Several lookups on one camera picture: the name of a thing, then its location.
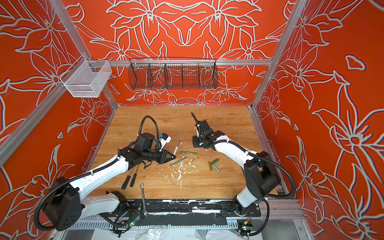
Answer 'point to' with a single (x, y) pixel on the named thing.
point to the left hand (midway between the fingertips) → (174, 156)
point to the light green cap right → (216, 168)
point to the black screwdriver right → (133, 180)
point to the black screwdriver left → (126, 180)
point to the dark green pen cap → (215, 161)
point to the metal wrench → (145, 212)
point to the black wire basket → (172, 73)
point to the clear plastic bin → (86, 78)
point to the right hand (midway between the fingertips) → (192, 140)
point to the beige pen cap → (194, 160)
